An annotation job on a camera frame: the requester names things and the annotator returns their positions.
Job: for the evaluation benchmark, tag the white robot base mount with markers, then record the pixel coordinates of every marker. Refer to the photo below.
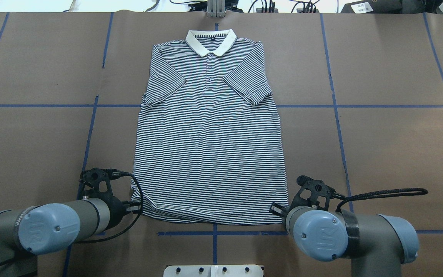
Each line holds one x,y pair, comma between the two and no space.
233,270

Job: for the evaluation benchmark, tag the black power supply box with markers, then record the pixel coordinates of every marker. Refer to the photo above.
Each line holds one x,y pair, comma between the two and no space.
373,6

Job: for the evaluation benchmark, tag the aluminium frame post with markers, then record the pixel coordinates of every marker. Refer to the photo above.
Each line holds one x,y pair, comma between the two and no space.
216,8

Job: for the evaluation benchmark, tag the blue white striped polo shirt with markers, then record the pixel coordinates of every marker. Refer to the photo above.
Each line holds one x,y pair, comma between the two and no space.
209,146

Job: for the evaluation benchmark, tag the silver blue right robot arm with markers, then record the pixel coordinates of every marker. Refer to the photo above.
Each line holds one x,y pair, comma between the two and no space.
376,245

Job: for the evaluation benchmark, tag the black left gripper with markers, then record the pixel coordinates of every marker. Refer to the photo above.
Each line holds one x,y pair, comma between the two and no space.
117,210

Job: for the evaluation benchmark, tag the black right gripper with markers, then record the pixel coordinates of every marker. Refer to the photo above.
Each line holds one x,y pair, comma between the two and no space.
275,209

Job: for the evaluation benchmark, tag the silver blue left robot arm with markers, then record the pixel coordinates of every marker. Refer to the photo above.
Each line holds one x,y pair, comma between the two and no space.
25,234

